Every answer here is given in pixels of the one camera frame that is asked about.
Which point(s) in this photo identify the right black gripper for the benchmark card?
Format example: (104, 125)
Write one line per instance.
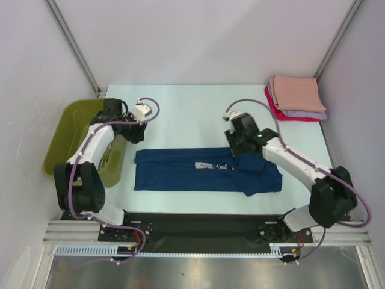
(235, 150)

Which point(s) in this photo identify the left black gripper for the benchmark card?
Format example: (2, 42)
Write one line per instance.
(138, 136)

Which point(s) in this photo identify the dark blue t shirt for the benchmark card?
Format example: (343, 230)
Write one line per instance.
(205, 169)

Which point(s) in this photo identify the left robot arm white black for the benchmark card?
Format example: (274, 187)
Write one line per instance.
(79, 187)

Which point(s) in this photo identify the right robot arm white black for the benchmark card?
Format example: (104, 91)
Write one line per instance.
(331, 198)

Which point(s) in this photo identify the olive green plastic basket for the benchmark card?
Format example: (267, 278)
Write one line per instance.
(70, 133)

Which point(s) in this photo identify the folded lilac t shirt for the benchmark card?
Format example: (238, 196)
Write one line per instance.
(297, 113)

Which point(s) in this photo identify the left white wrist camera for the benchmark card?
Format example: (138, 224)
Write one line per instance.
(141, 111)

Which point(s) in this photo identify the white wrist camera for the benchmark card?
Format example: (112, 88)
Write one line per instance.
(141, 111)
(229, 116)

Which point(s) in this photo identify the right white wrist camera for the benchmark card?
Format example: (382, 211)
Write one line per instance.
(229, 116)

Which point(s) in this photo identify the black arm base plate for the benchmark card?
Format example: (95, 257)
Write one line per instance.
(214, 233)

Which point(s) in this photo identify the left aluminium frame post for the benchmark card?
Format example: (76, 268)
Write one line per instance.
(69, 38)

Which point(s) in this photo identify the aluminium frame post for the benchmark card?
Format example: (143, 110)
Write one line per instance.
(69, 38)
(337, 39)

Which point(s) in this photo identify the white slotted cable duct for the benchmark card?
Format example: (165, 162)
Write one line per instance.
(117, 251)

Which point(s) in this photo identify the right aluminium frame post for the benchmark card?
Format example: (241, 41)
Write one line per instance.
(337, 39)

